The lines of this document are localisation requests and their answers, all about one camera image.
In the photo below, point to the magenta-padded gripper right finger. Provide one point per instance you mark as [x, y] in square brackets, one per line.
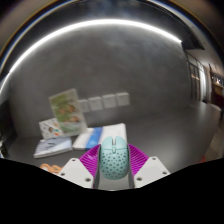
[151, 170]

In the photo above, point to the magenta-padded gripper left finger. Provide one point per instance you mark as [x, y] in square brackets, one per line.
[75, 171]

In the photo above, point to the teal perforated computer mouse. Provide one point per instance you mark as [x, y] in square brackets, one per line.
[114, 158]

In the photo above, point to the orange corgi-shaped mouse pad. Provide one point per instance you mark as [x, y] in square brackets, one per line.
[51, 168]

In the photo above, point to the grey striped book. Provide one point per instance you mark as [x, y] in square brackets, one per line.
[53, 146]

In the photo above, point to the white book with blue band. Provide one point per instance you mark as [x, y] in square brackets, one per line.
[90, 136]

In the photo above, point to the small white illustrated card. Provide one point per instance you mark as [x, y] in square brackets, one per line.
[50, 128]

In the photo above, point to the green leaflet in clear stand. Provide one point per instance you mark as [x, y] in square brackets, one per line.
[67, 111]

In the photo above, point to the dark-framed glass door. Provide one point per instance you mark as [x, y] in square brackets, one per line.
[196, 78]

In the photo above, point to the white linear ceiling light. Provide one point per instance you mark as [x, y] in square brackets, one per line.
[100, 22]

